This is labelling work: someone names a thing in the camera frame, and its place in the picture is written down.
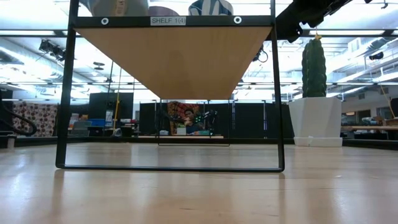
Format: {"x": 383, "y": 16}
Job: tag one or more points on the small teal box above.
{"x": 203, "y": 132}

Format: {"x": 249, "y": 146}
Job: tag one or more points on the white angular planter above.
{"x": 315, "y": 118}

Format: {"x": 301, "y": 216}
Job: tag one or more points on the black ceiling spotlight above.
{"x": 51, "y": 49}

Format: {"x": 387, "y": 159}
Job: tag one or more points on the dark ceiling camera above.
{"x": 376, "y": 56}

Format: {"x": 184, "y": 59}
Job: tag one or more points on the white shelf label sticker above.
{"x": 168, "y": 20}

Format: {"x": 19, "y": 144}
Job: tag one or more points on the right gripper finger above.
{"x": 287, "y": 28}

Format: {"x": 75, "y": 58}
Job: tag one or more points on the dark ceiling fixture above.
{"x": 99, "y": 65}

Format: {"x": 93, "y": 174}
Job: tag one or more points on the person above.
{"x": 189, "y": 123}

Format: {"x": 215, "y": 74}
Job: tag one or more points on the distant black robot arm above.
{"x": 211, "y": 116}

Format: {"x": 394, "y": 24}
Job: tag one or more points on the black partition panels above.
{"x": 248, "y": 121}

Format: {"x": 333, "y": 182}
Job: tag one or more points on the white blue patterned mug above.
{"x": 211, "y": 7}

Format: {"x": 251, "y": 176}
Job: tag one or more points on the light blue mug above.
{"x": 99, "y": 7}

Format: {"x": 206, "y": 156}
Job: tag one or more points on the small white box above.
{"x": 181, "y": 130}

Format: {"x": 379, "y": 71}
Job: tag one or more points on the distant wooden table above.
{"x": 373, "y": 127}

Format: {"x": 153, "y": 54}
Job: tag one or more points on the black table frame rails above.
{"x": 248, "y": 141}

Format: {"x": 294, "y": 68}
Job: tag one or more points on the pink ribbed mug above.
{"x": 163, "y": 12}

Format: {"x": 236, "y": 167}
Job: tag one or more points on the orange patterned tapestry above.
{"x": 175, "y": 112}

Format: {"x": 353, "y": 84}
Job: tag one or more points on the blue bin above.
{"x": 96, "y": 122}

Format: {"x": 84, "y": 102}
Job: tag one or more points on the yellow pole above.
{"x": 117, "y": 102}

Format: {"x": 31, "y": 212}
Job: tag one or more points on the grey chair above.
{"x": 80, "y": 128}

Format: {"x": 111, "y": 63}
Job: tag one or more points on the dotted patterned cloth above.
{"x": 43, "y": 118}

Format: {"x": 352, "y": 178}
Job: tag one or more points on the black frame wooden shelf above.
{"x": 174, "y": 62}

